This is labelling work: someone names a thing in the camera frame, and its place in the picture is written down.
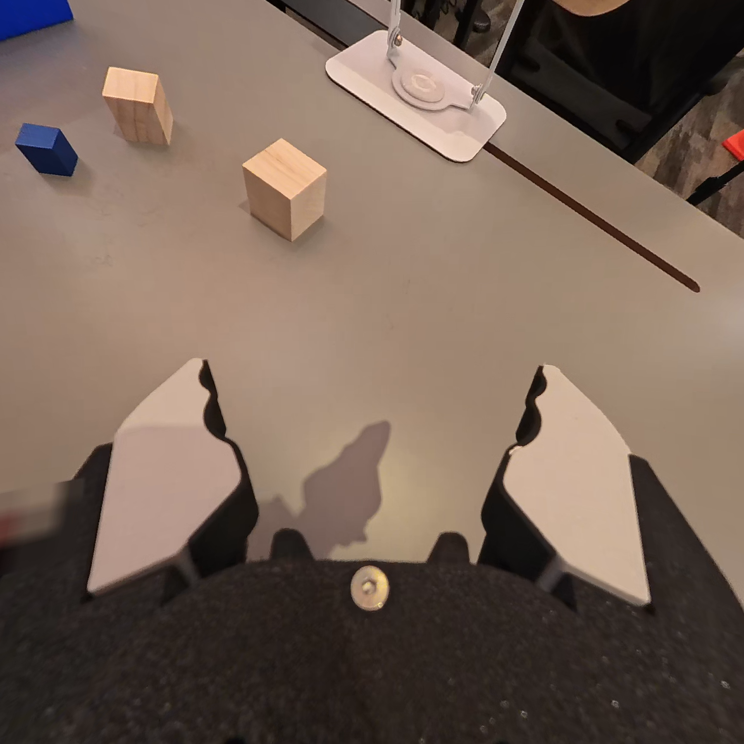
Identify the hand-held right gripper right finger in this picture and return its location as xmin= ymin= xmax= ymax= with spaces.
xmin=477 ymin=364 xmax=653 ymax=608

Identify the blue plastic bin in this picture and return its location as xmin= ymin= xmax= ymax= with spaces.
xmin=0 ymin=0 xmax=74 ymax=41

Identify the black stand leg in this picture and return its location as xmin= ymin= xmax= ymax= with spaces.
xmin=686 ymin=169 xmax=744 ymax=205

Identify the white mount plate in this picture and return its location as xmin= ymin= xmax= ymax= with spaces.
xmin=325 ymin=0 xmax=631 ymax=162

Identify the blue wooden cube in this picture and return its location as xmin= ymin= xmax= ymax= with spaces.
xmin=15 ymin=123 xmax=79 ymax=177

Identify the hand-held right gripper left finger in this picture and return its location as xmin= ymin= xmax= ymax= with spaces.
xmin=86 ymin=358 xmax=260 ymax=596

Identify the medium natural wooden cube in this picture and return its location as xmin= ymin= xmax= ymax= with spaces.
xmin=102 ymin=67 xmax=174 ymax=146

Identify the large natural wooden cube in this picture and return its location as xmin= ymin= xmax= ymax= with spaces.
xmin=242 ymin=138 xmax=327 ymax=242

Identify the black office chair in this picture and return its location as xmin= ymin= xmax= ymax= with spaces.
xmin=497 ymin=0 xmax=744 ymax=164

